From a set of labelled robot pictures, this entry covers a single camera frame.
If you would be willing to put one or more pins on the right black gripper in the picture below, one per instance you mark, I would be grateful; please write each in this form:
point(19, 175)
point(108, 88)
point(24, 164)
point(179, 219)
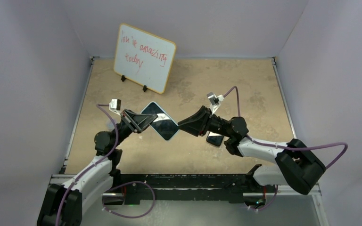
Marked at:
point(196, 124)

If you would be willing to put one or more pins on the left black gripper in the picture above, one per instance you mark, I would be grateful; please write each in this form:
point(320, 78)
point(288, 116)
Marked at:
point(140, 122)

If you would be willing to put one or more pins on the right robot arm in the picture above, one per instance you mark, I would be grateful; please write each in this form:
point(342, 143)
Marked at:
point(295, 164)

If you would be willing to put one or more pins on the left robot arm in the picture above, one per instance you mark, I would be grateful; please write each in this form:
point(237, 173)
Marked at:
point(65, 204)

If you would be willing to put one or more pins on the black phone in black case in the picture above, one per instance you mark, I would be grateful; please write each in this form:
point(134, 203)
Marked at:
point(214, 139)

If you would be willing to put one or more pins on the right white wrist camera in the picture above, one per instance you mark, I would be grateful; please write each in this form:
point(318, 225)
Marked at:
point(215, 101)

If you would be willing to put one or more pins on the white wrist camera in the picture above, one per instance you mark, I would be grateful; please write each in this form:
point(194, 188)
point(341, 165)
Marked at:
point(115, 105)
point(215, 101)

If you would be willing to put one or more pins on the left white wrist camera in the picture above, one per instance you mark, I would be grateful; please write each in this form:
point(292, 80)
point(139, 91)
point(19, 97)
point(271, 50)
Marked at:
point(115, 105)

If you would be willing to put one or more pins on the white board with orange frame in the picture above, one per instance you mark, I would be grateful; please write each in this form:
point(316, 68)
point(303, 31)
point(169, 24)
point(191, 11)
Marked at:
point(143, 58)

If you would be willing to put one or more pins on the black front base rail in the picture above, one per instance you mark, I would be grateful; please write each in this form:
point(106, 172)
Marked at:
point(131, 189)

